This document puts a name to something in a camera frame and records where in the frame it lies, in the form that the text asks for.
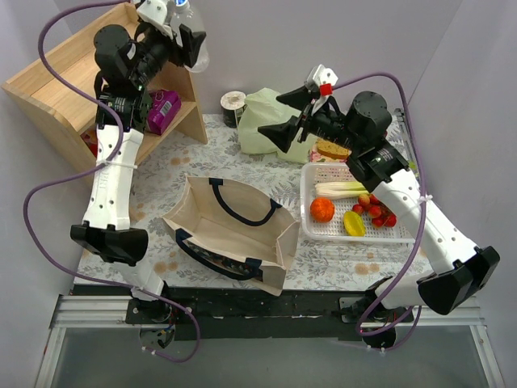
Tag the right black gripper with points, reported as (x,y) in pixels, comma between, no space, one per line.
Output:
(305,120)

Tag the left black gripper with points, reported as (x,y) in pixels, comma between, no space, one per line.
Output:
(174,47)

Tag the slice of brown bread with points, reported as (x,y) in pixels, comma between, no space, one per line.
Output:
(331,150)

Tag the purple snack packet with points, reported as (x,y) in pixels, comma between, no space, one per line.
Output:
(166,105)

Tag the light green plastic bag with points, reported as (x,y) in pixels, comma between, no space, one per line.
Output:
(262,109)

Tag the green spring onions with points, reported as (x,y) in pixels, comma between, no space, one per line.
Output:
(334,181)

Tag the orange tangerine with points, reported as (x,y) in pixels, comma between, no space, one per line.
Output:
(322,210)

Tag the red snack packet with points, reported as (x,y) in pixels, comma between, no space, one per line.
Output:
(90,139)

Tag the yellow bell pepper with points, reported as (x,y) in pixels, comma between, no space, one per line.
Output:
(353,224)

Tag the beige canvas tote bag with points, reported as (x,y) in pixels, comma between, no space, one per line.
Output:
(235,230)

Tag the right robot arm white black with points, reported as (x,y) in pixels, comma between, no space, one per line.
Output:
(459,267)

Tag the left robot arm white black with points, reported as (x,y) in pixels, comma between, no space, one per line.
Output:
(127,64)

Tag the floral rectangular tray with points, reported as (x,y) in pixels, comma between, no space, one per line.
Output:
(317,155)

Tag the black label tape roll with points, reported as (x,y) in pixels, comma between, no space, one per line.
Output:
(233,104)

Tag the wooden two-tier shelf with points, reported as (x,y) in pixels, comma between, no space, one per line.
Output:
(63,116)

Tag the floral table mat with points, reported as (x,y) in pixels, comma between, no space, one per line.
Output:
(157,186)

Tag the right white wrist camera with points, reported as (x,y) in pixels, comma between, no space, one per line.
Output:
(321,79)

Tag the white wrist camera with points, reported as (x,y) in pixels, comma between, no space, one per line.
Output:
(154,12)
(321,79)

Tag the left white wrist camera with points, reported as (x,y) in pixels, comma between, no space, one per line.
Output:
(154,12)

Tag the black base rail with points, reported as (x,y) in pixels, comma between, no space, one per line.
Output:
(255,314)

